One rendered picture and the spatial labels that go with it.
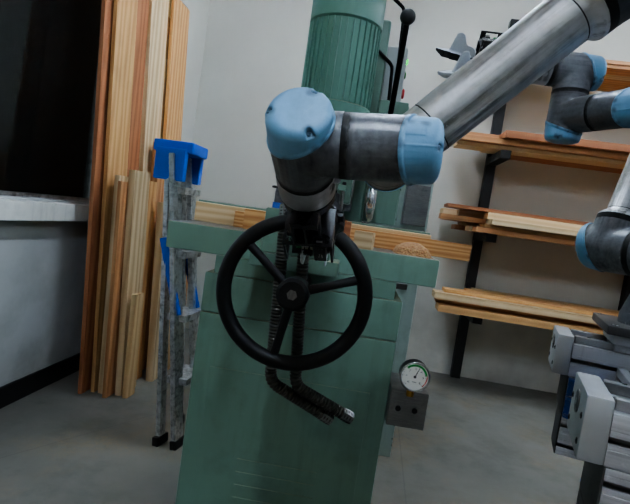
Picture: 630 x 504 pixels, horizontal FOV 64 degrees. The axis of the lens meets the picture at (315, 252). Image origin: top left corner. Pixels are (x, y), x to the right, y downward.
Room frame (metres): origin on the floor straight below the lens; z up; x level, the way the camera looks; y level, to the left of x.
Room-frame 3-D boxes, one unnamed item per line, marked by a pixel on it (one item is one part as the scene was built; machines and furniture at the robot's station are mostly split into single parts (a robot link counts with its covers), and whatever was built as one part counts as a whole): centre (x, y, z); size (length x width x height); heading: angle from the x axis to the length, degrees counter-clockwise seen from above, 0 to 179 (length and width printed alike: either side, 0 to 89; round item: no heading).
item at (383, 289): (1.19, 0.01, 0.82); 0.40 x 0.21 x 0.04; 86
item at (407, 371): (1.03, -0.24, 0.65); 0.06 x 0.04 x 0.08; 86
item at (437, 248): (1.25, -0.08, 0.92); 0.59 x 0.02 x 0.04; 86
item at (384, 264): (1.15, 0.03, 0.87); 0.61 x 0.30 x 0.06; 86
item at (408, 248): (1.15, -0.22, 0.91); 0.12 x 0.09 x 0.03; 176
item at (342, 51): (1.25, 0.00, 1.35); 0.18 x 0.18 x 0.31
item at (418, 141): (0.59, -0.07, 1.04); 0.11 x 0.11 x 0.08; 84
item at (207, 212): (1.28, 0.02, 0.92); 0.60 x 0.02 x 0.05; 86
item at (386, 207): (1.43, -0.17, 1.02); 0.09 x 0.07 x 0.12; 86
